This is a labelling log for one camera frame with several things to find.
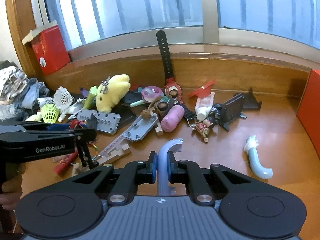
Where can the red tube on table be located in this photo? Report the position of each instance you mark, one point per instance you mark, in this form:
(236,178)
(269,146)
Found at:
(64,163)

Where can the orange box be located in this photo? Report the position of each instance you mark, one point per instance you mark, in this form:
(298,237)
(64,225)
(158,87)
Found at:
(309,109)

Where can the pile of folded clothes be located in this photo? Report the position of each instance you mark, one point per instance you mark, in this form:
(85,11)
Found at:
(19,94)

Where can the light blue curved track piece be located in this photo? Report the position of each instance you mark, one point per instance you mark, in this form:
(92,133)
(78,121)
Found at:
(163,187)

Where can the green utility knife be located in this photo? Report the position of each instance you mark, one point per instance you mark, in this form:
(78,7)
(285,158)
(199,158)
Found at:
(90,100)

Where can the person's left hand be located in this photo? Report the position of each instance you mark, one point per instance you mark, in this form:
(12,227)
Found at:
(11,193)

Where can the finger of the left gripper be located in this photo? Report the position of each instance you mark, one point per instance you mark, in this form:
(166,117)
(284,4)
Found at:
(88,158)
(83,151)

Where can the grey long building plate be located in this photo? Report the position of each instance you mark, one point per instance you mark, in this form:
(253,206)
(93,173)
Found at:
(140,128)

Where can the white cream tube red cap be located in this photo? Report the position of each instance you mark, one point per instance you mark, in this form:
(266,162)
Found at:
(205,100)

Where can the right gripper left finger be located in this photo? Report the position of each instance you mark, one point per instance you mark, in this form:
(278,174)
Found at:
(130,177)

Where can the small doll figure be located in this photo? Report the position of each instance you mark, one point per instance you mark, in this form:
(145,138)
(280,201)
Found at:
(204,128)

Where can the grey perforated building plate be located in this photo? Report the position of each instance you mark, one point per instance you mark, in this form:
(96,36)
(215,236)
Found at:
(106,122)

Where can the neon green plastic shuttlecock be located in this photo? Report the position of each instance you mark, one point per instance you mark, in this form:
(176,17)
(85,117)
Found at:
(49,113)

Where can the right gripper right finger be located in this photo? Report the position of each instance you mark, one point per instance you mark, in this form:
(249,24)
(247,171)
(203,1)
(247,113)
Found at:
(194,178)

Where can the red tea box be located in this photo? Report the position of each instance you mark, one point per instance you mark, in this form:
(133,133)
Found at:
(48,47)

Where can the white feather shuttlecock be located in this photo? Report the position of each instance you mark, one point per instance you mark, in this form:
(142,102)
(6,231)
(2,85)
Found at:
(62,99)

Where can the wooden puzzle piece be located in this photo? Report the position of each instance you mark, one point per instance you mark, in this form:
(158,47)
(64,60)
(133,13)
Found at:
(115,150)

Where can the yellow plush toy with bow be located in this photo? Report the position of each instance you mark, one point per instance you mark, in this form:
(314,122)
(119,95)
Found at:
(111,91)

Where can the black phone holder stand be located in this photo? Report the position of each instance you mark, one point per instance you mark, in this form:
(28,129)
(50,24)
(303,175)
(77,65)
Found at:
(231,109)

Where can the pink foam roller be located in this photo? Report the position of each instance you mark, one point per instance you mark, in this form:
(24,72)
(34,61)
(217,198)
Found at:
(172,119)

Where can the pale blue curved pipe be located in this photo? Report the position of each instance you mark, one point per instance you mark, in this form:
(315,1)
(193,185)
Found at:
(250,149)

